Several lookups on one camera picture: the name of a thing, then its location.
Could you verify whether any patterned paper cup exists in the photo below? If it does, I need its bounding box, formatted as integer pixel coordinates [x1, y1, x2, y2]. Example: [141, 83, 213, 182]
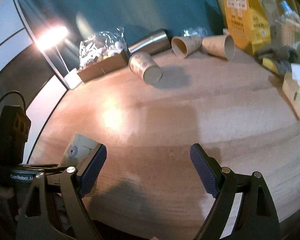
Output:
[58, 132, 102, 197]

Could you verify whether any paper cup with pink prints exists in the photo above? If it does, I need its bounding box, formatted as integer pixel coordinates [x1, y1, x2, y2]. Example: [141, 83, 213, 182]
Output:
[129, 52, 162, 85]

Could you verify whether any plain brown paper cup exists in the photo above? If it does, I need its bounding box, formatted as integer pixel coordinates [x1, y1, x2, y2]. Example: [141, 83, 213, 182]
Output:
[202, 35, 235, 61]

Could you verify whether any brown paper cup open end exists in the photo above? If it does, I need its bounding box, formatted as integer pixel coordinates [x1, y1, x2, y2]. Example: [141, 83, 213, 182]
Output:
[171, 35, 203, 59]

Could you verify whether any yellow tissue pack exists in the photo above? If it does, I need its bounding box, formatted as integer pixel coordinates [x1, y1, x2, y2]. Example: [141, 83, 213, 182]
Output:
[282, 63, 300, 120]

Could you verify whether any brown cardboard tray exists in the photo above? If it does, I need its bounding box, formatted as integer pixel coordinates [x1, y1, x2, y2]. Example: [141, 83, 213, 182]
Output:
[77, 50, 129, 83]

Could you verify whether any grey work glove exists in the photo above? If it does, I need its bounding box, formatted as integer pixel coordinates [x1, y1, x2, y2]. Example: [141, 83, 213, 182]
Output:
[254, 44, 299, 76]

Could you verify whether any white desk lamp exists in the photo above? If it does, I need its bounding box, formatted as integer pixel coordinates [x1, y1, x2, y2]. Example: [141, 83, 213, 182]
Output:
[36, 25, 82, 90]

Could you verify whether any clear bag of snacks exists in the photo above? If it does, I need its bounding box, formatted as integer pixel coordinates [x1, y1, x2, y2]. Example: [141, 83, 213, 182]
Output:
[79, 27, 128, 70]

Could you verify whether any white woven basket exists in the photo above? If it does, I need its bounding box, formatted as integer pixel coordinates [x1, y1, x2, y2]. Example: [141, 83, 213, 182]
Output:
[276, 11, 300, 49]

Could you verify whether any crumpled clear plastic wrapper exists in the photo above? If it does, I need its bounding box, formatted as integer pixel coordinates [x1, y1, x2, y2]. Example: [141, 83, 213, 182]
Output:
[183, 27, 207, 38]

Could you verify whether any stainless steel tumbler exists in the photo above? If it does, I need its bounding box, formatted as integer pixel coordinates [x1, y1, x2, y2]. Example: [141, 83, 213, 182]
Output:
[128, 29, 171, 55]

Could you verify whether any orange paper bag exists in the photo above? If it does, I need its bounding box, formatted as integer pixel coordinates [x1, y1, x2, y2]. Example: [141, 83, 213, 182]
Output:
[224, 0, 271, 55]

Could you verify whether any yellow and green curtain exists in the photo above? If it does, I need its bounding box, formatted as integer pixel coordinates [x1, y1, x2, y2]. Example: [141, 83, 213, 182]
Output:
[17, 0, 225, 68]

